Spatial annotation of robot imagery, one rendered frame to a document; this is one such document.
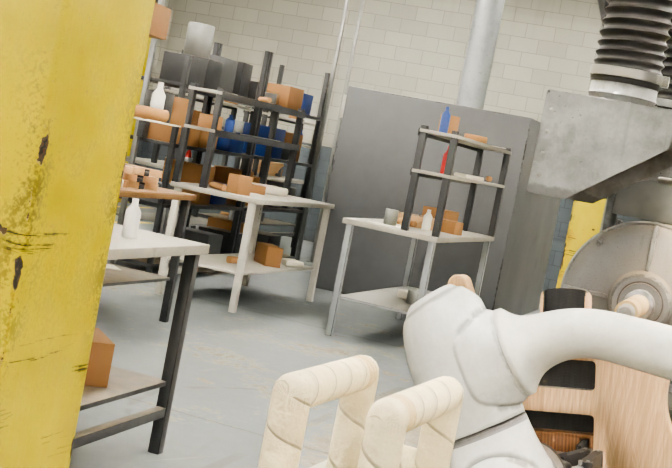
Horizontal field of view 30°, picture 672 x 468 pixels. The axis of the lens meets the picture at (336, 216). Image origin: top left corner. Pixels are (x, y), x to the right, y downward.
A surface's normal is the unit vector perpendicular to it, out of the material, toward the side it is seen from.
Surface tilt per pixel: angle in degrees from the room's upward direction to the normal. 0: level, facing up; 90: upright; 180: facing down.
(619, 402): 89
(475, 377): 87
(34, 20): 90
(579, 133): 90
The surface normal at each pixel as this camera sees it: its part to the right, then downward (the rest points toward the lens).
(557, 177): -0.32, -0.01
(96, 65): 0.93, 0.20
